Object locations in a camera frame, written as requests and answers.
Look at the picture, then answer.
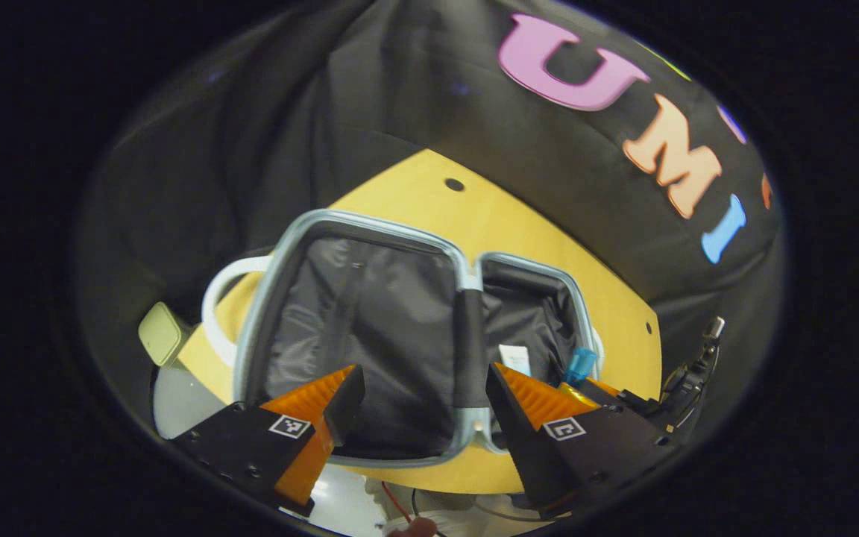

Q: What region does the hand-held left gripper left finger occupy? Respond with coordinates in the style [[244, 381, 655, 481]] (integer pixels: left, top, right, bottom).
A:
[[172, 364, 365, 517]]

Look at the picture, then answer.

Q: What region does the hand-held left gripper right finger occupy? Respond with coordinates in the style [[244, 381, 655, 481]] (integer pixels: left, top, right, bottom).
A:
[[485, 362, 680, 521]]

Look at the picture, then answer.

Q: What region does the clear blue tube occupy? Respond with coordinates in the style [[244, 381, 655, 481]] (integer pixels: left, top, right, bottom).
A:
[[565, 347, 599, 385]]

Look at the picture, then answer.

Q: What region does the white tube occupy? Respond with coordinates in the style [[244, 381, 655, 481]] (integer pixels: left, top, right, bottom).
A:
[[498, 344, 532, 377]]

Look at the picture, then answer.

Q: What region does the pale blue suitcase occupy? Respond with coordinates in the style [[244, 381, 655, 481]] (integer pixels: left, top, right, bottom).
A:
[[201, 209, 606, 469]]

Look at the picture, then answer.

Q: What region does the pale green waste bin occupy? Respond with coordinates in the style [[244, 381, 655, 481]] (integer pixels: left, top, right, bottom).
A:
[[138, 301, 193, 368]]

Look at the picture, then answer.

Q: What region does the black backdrop cloth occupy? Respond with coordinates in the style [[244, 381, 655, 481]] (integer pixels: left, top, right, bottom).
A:
[[79, 0, 784, 418]]

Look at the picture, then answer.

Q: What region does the red cable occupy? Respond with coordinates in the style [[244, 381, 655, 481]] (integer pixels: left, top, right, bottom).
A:
[[383, 483, 415, 524]]

